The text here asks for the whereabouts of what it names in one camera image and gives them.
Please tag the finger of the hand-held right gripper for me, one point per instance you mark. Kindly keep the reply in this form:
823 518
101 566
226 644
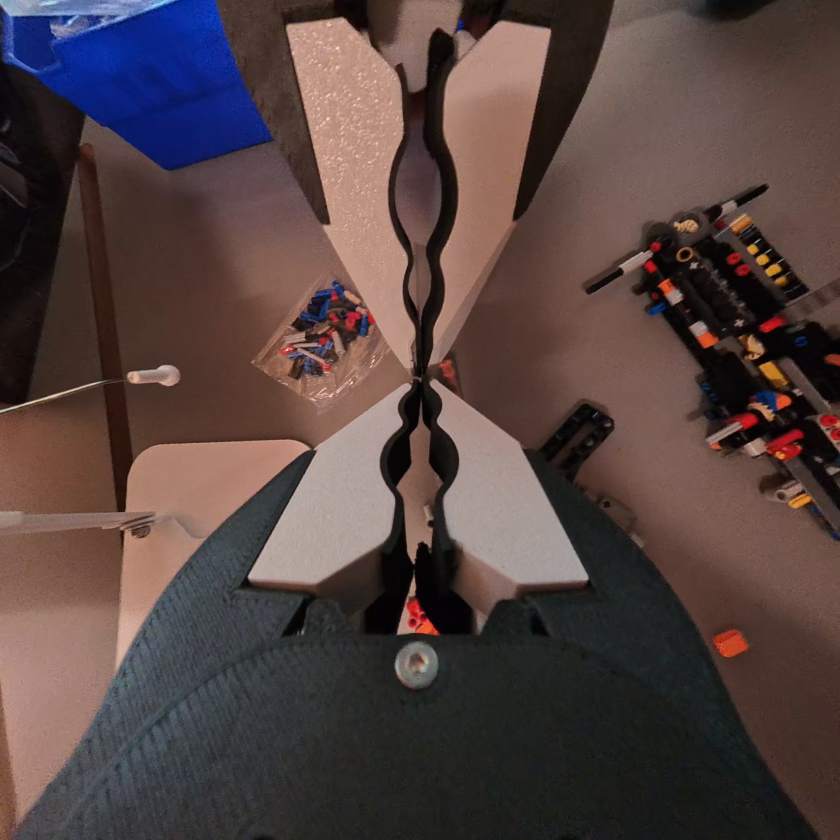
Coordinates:
348 131
492 131

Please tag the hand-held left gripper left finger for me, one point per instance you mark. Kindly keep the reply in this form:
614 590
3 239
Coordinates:
321 525

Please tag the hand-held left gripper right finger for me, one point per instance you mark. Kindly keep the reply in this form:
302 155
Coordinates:
518 525

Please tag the clear lego bag orange pins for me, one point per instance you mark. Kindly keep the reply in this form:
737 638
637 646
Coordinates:
449 374

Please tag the clear lego bag blue pins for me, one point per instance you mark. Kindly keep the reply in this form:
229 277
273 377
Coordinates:
328 328

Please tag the small orange lego piece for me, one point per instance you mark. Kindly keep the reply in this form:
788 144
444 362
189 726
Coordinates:
730 643

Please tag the partly built lego chassis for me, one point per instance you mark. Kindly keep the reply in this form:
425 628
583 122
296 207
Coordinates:
722 308

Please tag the blue box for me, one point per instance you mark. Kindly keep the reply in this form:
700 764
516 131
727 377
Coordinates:
164 98

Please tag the white lamp stand base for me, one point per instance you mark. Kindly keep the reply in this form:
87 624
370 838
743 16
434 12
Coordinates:
177 479

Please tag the empty clear plastic bags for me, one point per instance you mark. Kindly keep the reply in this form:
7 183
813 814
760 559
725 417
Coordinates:
65 13

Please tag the large black lego frame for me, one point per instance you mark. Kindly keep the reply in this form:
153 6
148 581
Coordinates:
577 433

